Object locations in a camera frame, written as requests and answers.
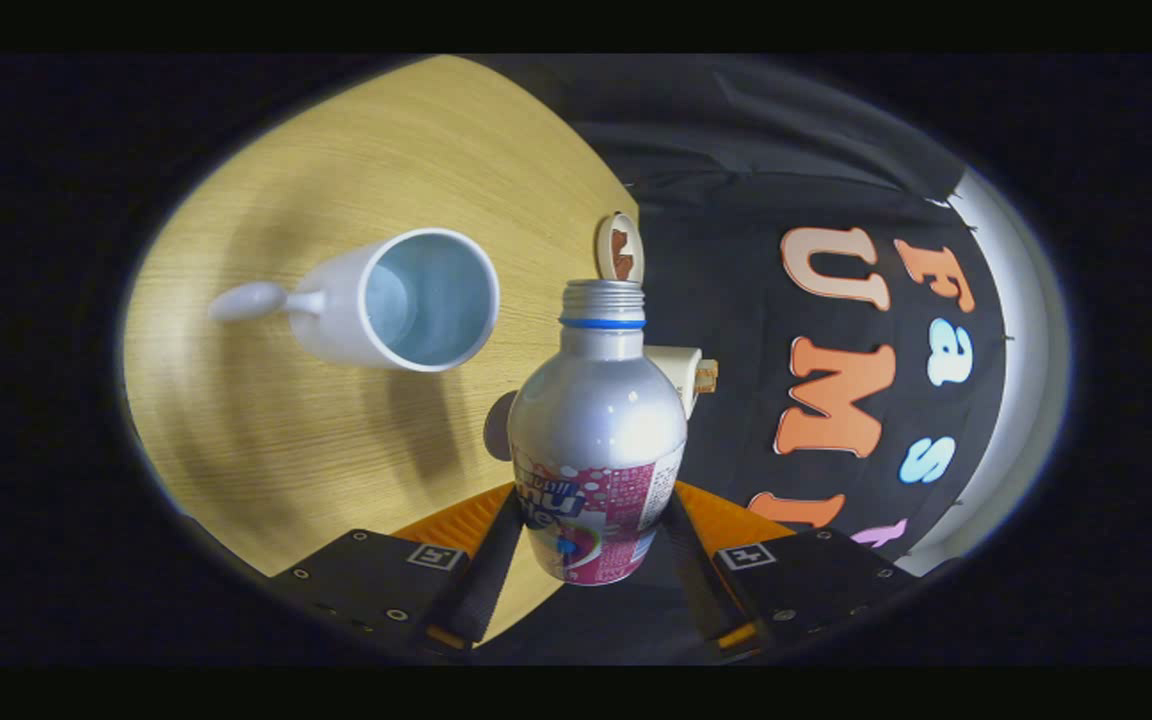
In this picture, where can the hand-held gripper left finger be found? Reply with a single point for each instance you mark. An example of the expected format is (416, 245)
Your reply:
(486, 585)

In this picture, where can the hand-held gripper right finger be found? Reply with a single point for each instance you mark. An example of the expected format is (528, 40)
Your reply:
(701, 585)

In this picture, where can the dark round coaster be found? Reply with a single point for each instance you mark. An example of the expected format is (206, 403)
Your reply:
(496, 425)

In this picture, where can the silver juice bottle red label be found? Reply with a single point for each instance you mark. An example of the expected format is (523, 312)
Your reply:
(596, 420)

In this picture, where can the toast slice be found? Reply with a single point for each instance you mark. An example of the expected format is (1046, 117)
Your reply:
(706, 375)

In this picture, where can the white toaster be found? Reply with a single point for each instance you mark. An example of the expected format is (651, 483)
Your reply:
(684, 375)

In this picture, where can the wooden table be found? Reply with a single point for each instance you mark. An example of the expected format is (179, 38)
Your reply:
(286, 450)

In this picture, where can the brown food piece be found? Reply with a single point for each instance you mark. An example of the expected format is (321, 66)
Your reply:
(623, 267)
(622, 242)

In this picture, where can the white round plate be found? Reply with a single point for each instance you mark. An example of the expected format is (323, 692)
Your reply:
(602, 250)

